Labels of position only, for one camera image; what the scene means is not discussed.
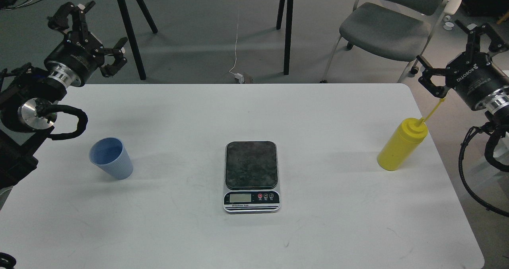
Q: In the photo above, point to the grey office chair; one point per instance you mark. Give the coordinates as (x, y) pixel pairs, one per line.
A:
(391, 34)

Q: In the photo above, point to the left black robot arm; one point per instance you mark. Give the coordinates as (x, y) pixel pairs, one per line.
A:
(31, 102)

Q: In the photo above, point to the white cup on floor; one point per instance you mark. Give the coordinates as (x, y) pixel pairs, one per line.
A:
(448, 23)

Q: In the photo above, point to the white power adapter on floor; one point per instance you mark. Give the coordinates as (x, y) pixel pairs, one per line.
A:
(243, 78)

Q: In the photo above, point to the blue ribbed plastic cup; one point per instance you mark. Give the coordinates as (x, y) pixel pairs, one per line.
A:
(110, 155)

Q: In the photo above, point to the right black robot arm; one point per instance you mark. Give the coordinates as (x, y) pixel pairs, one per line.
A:
(483, 39)

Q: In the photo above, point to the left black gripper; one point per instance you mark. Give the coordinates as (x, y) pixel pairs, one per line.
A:
(80, 50)

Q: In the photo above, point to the yellow squeeze bottle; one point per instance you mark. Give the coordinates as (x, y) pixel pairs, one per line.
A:
(410, 133)

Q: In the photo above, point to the digital kitchen scale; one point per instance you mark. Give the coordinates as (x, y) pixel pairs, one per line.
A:
(251, 178)

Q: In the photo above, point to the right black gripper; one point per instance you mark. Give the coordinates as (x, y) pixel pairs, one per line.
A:
(477, 80)

